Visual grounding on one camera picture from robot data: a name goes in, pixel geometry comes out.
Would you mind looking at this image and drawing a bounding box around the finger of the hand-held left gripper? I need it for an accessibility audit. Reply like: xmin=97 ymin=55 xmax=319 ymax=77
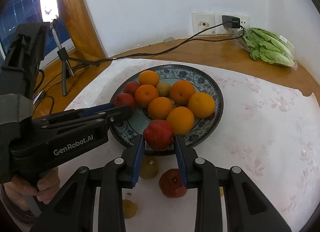
xmin=40 ymin=103 xmax=115 ymax=123
xmin=46 ymin=105 xmax=133 ymax=132

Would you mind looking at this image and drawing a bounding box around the orange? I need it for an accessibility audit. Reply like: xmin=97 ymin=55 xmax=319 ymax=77
xmin=170 ymin=80 xmax=196 ymax=106
xmin=134 ymin=84 xmax=160 ymax=108
xmin=138 ymin=70 xmax=160 ymax=87
xmin=147 ymin=97 xmax=175 ymax=120
xmin=166 ymin=106 xmax=195 ymax=135
xmin=188 ymin=92 xmax=215 ymax=119

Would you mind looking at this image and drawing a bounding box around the small grey tripod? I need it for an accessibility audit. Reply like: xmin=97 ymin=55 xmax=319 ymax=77
xmin=50 ymin=22 xmax=100 ymax=97

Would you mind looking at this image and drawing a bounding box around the red apple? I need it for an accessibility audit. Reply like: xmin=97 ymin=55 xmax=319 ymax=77
xmin=143 ymin=119 xmax=175 ymax=151
xmin=123 ymin=81 xmax=141 ymax=97
xmin=159 ymin=168 xmax=188 ymax=199
xmin=113 ymin=93 xmax=137 ymax=111

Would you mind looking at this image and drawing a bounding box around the person's left hand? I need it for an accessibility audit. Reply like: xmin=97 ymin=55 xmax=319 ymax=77
xmin=5 ymin=167 xmax=61 ymax=205

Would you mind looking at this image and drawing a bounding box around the bright light panel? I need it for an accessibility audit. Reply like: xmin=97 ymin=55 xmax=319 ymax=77
xmin=39 ymin=0 xmax=60 ymax=23

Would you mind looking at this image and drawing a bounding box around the dark blue window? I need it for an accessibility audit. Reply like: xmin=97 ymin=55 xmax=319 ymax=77
xmin=0 ymin=0 xmax=75 ymax=62

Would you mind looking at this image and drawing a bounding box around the wooden window frame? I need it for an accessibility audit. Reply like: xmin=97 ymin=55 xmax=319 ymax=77
xmin=50 ymin=0 xmax=112 ymax=60

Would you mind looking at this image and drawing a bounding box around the black charger cable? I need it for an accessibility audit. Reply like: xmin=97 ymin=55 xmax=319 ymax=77
xmin=32 ymin=23 xmax=247 ymax=112

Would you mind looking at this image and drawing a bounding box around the white floral tablecloth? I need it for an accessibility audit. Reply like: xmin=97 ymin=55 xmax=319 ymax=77
xmin=32 ymin=58 xmax=320 ymax=232

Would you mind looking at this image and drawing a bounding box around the blue patterned ceramic plate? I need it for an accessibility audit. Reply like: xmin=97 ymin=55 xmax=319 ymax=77
xmin=109 ymin=64 xmax=224 ymax=156

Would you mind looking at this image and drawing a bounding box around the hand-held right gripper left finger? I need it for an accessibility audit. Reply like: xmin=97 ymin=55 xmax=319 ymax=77
xmin=30 ymin=134 xmax=145 ymax=232

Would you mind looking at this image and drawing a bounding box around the bagged romaine lettuce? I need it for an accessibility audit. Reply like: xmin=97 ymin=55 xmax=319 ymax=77
xmin=235 ymin=28 xmax=298 ymax=68

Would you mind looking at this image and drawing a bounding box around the black charger plug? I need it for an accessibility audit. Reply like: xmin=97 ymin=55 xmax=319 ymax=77
xmin=222 ymin=15 xmax=242 ymax=30

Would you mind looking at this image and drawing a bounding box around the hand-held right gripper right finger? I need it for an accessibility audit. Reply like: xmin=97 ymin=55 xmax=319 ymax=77
xmin=174 ymin=134 xmax=292 ymax=232

